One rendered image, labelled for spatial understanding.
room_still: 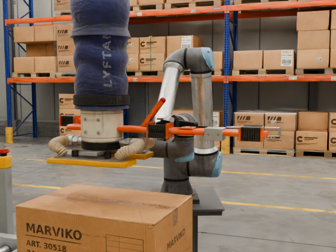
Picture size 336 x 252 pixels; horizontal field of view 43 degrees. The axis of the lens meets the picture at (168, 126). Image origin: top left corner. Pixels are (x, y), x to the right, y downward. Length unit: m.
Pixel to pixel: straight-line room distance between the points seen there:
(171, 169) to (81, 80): 0.98
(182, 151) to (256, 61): 6.91
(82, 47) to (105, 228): 0.67
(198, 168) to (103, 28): 1.09
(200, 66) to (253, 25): 7.91
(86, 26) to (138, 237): 0.79
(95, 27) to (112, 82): 0.21
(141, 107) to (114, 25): 9.09
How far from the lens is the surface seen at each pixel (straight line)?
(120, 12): 1.66
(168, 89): 2.13
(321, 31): 8.71
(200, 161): 2.38
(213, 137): 1.54
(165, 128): 1.58
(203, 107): 2.29
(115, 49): 1.65
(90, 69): 1.63
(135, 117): 10.77
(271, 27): 10.07
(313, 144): 8.72
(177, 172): 2.43
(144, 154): 1.74
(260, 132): 1.52
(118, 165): 1.56
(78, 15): 1.66
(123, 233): 1.53
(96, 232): 1.59
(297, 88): 9.95
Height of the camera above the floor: 1.41
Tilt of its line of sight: 5 degrees down
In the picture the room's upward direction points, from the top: straight up
